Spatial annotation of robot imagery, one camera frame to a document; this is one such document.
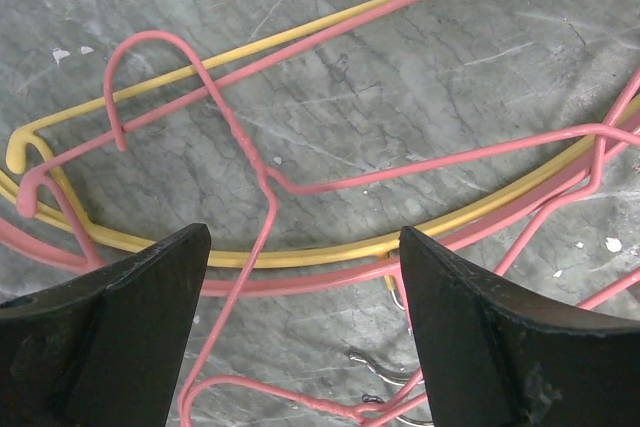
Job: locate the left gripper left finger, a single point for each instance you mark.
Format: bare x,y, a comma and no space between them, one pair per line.
105,348

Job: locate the metal hook clips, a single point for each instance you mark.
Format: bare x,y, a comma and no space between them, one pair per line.
398,379

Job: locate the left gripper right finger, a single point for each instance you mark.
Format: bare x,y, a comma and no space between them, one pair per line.
493,353

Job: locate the pink plastic curved hanger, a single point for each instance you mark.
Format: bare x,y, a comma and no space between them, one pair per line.
34,181

